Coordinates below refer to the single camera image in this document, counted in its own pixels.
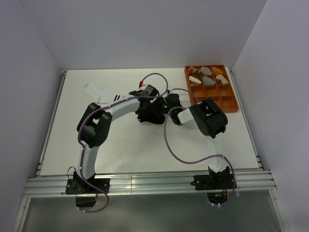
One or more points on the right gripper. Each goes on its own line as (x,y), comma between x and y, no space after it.
(161,100)

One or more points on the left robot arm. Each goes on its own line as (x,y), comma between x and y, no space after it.
(93,129)

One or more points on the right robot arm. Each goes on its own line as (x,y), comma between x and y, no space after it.
(210,120)

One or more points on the white brown rolled sock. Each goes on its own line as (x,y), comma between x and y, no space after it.
(194,81)

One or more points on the brown orange rolled sock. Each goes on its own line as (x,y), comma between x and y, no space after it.
(193,70)

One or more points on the grey teal rolled sock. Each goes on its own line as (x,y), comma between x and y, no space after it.
(207,81)

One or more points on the grey white rolled sock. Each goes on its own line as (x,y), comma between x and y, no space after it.
(205,70)

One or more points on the orange compartment tray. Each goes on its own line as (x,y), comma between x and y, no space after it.
(222,95)

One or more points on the pink maroon rolled sock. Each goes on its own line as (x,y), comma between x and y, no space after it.
(221,80)

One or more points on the yellow rolled sock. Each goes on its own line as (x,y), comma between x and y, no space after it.
(217,71)

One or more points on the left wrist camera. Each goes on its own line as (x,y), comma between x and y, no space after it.
(143,85)

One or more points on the aluminium front rail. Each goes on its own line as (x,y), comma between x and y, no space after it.
(147,183)

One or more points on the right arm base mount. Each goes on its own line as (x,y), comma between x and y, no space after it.
(213,182)

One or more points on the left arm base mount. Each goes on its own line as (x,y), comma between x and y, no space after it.
(73,187)

